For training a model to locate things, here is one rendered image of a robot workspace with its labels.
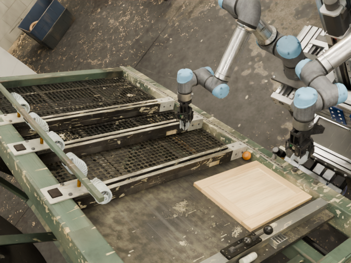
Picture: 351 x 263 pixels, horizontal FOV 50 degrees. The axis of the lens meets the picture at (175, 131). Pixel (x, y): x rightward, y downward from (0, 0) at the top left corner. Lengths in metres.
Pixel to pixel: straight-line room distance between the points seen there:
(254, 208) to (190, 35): 2.82
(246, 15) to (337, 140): 1.44
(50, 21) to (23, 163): 4.15
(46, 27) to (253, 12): 4.29
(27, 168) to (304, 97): 1.14
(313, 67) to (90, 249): 1.03
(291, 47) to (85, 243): 1.37
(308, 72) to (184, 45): 2.89
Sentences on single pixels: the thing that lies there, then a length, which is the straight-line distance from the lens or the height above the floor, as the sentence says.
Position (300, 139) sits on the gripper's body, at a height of 1.53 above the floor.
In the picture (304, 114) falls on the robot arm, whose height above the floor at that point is 1.63.
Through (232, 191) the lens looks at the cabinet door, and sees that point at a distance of 1.90.
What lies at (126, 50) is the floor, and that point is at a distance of 4.77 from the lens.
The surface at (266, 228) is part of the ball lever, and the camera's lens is 1.51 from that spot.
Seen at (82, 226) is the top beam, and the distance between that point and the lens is 1.43.
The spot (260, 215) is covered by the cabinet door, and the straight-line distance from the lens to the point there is 1.80.
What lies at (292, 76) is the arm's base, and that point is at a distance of 2.20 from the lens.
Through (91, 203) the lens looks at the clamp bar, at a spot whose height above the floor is 1.66.
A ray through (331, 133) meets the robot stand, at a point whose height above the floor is 0.21.
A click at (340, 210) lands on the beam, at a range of 2.02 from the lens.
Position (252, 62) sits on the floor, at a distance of 3.75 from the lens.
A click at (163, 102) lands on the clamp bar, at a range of 2.56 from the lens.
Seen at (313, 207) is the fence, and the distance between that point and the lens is 1.95.
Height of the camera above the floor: 2.84
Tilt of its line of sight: 50 degrees down
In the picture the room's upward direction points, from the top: 48 degrees counter-clockwise
